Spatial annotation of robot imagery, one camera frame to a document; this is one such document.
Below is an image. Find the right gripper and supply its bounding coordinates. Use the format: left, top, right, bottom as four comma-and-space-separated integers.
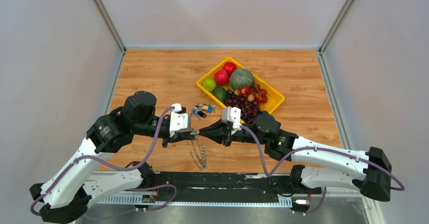
199, 117, 268, 148

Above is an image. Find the keyring chain with green tag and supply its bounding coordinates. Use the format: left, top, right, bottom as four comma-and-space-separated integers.
187, 132, 209, 171

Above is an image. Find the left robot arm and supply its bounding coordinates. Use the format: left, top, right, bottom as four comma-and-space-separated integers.
30, 91, 196, 223

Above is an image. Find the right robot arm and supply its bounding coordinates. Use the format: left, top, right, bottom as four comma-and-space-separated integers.
199, 109, 393, 202

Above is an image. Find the pile of tagged keys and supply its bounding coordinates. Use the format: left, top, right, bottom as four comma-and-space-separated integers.
191, 104, 216, 120

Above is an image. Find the purple grape bunch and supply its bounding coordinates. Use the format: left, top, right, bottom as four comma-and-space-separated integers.
224, 89, 261, 123

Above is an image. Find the dark green lime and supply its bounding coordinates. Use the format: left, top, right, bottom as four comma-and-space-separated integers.
212, 86, 228, 103

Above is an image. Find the light green apple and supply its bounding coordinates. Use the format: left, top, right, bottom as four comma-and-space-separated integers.
201, 78, 217, 93

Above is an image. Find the yellow plastic tray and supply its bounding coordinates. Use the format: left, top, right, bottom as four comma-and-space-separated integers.
196, 57, 285, 124

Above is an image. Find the red apple near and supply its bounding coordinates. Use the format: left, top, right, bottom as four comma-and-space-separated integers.
213, 69, 230, 85

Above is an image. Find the red apple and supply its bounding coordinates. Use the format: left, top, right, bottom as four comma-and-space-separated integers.
213, 69, 230, 85
223, 62, 237, 76

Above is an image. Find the green netted melon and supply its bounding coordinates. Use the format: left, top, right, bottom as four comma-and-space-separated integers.
229, 68, 254, 90

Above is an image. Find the red apple far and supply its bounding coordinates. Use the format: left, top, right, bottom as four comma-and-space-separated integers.
223, 62, 237, 76

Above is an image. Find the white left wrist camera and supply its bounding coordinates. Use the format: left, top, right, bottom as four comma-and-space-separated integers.
169, 103, 191, 137

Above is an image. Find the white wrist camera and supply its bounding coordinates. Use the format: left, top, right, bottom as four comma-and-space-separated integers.
221, 106, 242, 134
169, 103, 191, 137

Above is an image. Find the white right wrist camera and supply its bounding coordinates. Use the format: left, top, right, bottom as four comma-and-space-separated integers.
221, 106, 242, 134

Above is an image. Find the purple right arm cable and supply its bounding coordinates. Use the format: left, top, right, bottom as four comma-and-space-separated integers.
240, 124, 406, 192

